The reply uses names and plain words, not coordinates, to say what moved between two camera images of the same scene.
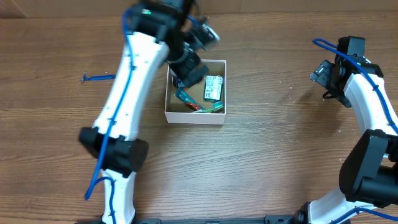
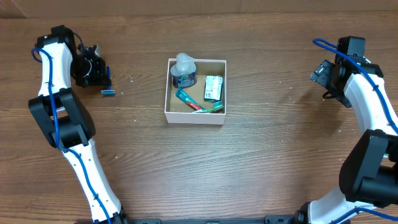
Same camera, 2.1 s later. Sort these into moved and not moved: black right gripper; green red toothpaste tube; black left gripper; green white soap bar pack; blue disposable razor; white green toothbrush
Moved: black left gripper; blue disposable razor
Not moved: green red toothpaste tube; white green toothbrush; black right gripper; green white soap bar pack
